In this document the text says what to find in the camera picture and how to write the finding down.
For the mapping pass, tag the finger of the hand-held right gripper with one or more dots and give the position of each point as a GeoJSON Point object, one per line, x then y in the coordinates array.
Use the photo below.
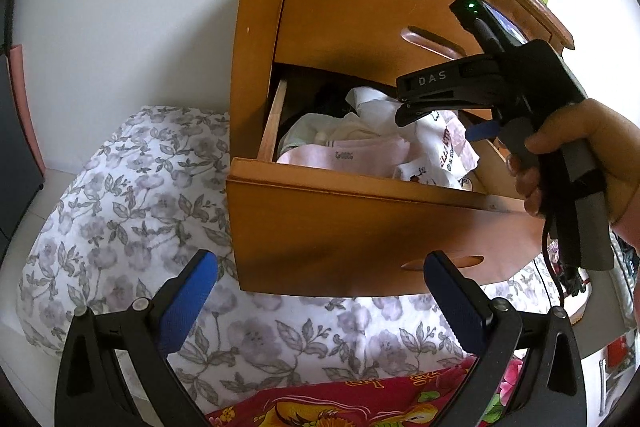
{"type": "Point", "coordinates": [482, 132]}
{"type": "Point", "coordinates": [435, 82]}

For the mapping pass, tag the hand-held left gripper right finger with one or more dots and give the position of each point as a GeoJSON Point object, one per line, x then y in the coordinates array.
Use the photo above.
{"type": "Point", "coordinates": [452, 302]}

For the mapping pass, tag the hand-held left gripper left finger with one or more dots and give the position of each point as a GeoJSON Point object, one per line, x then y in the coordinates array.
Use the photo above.
{"type": "Point", "coordinates": [190, 297]}

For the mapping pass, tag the white printed underwear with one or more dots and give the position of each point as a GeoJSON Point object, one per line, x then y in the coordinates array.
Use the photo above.
{"type": "Point", "coordinates": [440, 147]}

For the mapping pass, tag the cream underwear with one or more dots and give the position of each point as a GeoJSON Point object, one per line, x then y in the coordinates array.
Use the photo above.
{"type": "Point", "coordinates": [360, 134]}

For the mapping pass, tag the pink underwear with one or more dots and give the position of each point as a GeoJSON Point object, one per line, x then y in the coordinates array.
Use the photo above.
{"type": "Point", "coordinates": [350, 155]}

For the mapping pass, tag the light green underwear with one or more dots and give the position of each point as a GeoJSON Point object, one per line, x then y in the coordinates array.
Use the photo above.
{"type": "Point", "coordinates": [305, 132]}

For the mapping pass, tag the person's right forearm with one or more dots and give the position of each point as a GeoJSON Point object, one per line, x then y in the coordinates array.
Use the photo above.
{"type": "Point", "coordinates": [627, 232]}

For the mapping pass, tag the wooden drawer with closed front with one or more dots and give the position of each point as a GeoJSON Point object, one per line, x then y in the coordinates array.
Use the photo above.
{"type": "Point", "coordinates": [350, 7]}

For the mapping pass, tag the person's right hand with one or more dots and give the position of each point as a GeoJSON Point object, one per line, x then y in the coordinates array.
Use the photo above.
{"type": "Point", "coordinates": [600, 142]}

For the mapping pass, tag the grey floral quilt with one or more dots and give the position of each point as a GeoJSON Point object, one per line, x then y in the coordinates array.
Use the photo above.
{"type": "Point", "coordinates": [125, 207]}

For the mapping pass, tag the red floral blanket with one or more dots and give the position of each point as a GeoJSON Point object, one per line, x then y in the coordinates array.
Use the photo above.
{"type": "Point", "coordinates": [350, 402]}

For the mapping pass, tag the wooden nightstand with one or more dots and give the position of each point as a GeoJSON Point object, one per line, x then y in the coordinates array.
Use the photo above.
{"type": "Point", "coordinates": [260, 7]}

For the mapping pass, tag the dark cabinet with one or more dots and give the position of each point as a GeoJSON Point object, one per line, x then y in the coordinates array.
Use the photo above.
{"type": "Point", "coordinates": [15, 157]}

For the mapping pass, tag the pink board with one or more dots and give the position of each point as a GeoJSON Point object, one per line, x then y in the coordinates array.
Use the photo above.
{"type": "Point", "coordinates": [27, 107]}

